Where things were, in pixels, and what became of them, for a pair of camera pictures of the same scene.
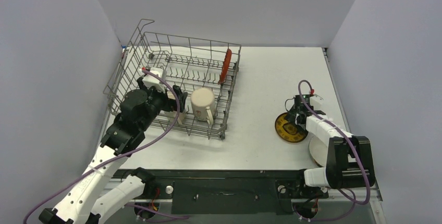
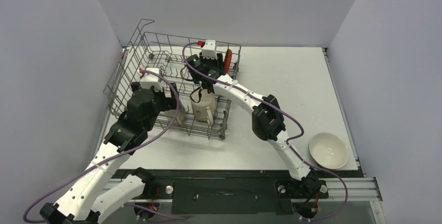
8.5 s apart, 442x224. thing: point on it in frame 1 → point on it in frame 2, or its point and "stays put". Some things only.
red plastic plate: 225,65 stays put
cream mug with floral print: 203,102 stays put
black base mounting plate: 231,191 stays put
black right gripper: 298,113 → 217,63
